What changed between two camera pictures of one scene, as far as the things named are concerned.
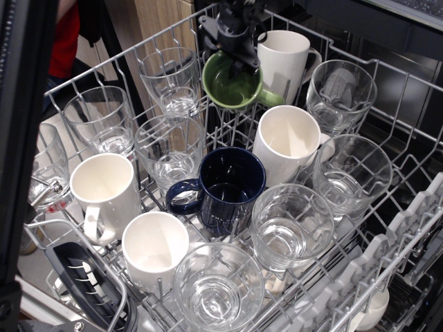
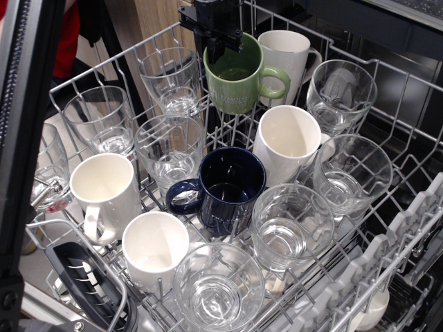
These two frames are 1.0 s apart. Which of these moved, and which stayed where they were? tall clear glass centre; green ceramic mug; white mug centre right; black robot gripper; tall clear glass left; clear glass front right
Moved: black robot gripper; green ceramic mug
Stayed: clear glass front right; tall clear glass centre; white mug centre right; tall clear glass left
